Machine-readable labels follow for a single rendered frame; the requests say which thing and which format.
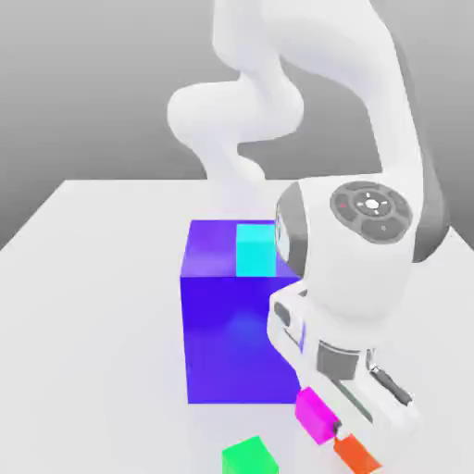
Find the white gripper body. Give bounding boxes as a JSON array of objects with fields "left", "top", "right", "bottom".
[{"left": 308, "top": 354, "right": 422, "bottom": 452}]

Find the small orange cube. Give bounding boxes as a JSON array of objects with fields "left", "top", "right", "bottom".
[{"left": 332, "top": 433, "right": 383, "bottom": 474}]

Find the small magenta cube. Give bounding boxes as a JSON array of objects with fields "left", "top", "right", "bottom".
[{"left": 294, "top": 386, "right": 343, "bottom": 446}]

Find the small green cube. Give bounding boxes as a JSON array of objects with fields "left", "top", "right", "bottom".
[{"left": 220, "top": 435, "right": 280, "bottom": 474}]

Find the small cyan cube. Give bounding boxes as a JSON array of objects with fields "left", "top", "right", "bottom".
[{"left": 235, "top": 223, "right": 279, "bottom": 279}]

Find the large blue box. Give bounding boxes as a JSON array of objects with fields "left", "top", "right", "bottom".
[{"left": 180, "top": 218, "right": 307, "bottom": 405}]

